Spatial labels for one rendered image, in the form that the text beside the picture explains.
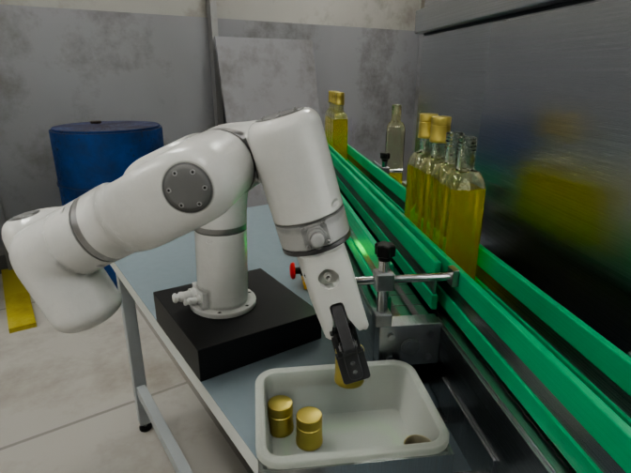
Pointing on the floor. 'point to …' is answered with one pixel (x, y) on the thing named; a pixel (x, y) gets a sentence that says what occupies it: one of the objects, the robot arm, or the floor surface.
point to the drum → (99, 155)
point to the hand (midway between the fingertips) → (349, 355)
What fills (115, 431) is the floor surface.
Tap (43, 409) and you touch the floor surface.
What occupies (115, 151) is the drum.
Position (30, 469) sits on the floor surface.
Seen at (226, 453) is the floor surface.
